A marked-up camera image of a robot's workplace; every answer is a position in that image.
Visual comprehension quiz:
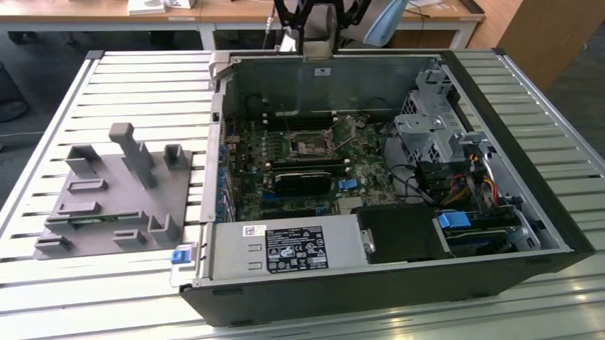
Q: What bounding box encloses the grey printed parts rack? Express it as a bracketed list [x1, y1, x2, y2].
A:
[32, 122, 195, 261]

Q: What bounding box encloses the wooden desk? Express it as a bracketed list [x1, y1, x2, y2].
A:
[198, 0, 488, 50]
[0, 0, 217, 50]

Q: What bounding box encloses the white box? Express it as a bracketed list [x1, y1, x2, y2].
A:
[127, 0, 167, 16]

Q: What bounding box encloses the silver chipset heatsink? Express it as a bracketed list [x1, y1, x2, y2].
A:
[338, 197, 365, 216]

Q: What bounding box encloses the black open PC case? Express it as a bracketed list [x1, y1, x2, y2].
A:
[177, 47, 597, 329]

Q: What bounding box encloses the black plastic shroud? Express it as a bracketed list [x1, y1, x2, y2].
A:
[354, 204, 453, 266]

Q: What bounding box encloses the grey power supply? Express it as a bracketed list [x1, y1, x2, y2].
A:
[206, 215, 370, 283]

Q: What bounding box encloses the black graphics card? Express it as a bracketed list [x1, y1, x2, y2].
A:
[273, 171, 333, 198]

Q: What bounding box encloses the thin metal locking lever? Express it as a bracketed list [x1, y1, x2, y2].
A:
[279, 103, 293, 135]

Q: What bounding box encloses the CPU with silver heat spreader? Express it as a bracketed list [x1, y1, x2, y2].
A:
[301, 41, 333, 64]

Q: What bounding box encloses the yellow red wire bundle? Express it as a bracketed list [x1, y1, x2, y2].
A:
[444, 152, 502, 208]

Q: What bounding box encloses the silver metal drive cage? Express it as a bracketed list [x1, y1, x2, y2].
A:
[394, 69, 490, 167]

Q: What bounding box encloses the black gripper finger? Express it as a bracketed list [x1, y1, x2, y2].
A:
[330, 0, 370, 55]
[274, 0, 317, 55]

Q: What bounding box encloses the hard disk in blue carrier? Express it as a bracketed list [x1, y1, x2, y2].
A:
[437, 211, 520, 253]

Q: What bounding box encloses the green RAM stick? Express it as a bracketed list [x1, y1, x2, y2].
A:
[68, 213, 143, 225]

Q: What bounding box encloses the brown wooden cabinet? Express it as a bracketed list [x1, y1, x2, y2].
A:
[465, 0, 605, 93]

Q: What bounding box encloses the CPU socket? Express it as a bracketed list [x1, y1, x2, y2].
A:
[286, 130, 342, 159]

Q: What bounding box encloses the socket cover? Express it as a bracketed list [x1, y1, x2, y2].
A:
[325, 115, 369, 140]

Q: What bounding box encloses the black installed RAM stick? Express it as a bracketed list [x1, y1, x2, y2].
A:
[271, 165, 345, 174]
[271, 159, 345, 168]

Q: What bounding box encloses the green motherboard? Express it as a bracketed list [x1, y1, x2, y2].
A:
[219, 115, 404, 222]

